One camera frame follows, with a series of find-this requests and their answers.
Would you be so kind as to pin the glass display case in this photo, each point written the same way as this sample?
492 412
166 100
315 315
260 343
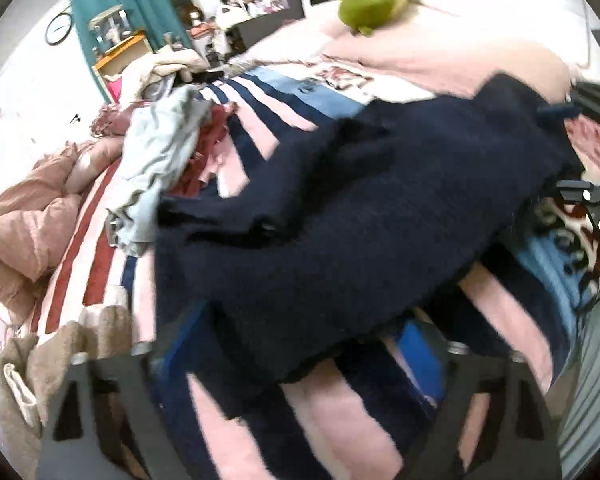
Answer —
110 28

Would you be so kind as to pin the shiny pink handbag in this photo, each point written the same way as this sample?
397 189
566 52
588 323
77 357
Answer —
113 120

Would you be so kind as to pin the teal curtain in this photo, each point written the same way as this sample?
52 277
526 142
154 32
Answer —
158 18

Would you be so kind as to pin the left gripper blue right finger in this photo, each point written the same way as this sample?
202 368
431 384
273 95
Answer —
491 422

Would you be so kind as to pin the pile of white bedding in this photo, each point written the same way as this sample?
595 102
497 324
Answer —
152 67

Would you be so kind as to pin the pink ribbed duvet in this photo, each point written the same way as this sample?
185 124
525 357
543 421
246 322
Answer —
38 216

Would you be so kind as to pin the light blue garment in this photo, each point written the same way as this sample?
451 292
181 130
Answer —
157 147

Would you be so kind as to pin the dark red garment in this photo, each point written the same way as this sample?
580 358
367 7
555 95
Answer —
215 150

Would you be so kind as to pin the yellow shelf cabinet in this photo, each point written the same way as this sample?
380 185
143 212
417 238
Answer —
110 65

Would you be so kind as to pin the mannequin head with wig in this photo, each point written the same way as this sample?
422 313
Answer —
189 15

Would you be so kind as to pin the polka dot pink sheet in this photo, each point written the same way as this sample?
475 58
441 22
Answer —
584 135

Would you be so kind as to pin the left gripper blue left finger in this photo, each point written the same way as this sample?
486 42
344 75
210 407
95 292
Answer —
101 403

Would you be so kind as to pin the dark tall bookshelf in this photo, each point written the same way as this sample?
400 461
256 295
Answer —
242 23

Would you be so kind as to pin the pink pillow near headboard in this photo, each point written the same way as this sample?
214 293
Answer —
446 53

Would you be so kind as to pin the beige knit garment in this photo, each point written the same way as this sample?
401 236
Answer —
32 370

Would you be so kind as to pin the round black wall clock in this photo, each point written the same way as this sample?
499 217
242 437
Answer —
58 29

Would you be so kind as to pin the striped pink navy blanket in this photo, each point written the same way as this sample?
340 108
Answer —
356 412

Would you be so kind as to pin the navy planet sweater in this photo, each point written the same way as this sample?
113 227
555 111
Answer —
347 226

